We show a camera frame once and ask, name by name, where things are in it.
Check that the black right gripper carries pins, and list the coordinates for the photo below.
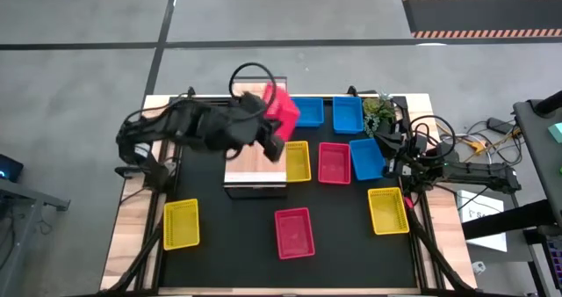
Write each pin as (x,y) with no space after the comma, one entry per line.
(398,165)

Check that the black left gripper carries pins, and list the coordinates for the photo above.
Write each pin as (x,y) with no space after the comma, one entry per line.
(250,117)

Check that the blue plastic basket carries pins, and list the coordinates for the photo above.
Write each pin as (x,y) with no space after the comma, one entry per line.
(308,111)
(348,114)
(366,160)

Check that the red plastic basket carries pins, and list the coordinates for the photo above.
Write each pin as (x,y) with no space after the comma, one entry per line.
(295,233)
(283,108)
(334,163)

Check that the yellow plastic basket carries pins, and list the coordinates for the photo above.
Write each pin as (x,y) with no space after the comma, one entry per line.
(298,161)
(388,211)
(181,223)

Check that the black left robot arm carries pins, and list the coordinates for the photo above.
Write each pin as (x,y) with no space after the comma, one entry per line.
(197,125)

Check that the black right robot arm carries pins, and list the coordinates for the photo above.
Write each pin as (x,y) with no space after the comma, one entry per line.
(474,174)

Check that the green artificial succulent plant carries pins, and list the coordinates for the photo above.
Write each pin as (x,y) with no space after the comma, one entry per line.
(378,110)

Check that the yellow power plug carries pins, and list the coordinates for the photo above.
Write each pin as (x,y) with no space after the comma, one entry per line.
(476,146)

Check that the white cardboard box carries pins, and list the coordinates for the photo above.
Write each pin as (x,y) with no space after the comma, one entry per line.
(480,205)

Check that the black power adapter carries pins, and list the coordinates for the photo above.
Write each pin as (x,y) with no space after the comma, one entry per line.
(498,125)

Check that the black metal beam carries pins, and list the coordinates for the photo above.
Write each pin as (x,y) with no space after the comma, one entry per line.
(509,220)

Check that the small white adapter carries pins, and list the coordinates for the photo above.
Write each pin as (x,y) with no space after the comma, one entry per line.
(478,267)

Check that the dark grey desk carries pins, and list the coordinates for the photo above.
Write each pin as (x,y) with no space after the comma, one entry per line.
(540,156)

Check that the black hazard-striped floor mat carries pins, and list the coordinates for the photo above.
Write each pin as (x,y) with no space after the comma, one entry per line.
(483,16)

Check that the black tube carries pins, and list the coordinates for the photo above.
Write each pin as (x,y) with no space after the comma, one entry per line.
(549,103)

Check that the teal block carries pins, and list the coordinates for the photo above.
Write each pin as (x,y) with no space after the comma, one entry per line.
(556,132)

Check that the keyboard with purple light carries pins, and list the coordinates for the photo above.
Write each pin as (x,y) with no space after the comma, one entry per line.
(555,259)

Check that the grey metal desk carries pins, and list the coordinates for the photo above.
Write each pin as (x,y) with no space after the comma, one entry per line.
(26,196)

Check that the dark device with blue light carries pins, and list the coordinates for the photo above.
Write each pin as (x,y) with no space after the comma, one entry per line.
(9,167)

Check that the black diagonal frame brace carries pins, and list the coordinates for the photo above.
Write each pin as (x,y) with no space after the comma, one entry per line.
(440,255)
(134,262)

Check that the black aluminium rig frame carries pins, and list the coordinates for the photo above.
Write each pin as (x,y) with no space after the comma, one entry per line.
(421,266)

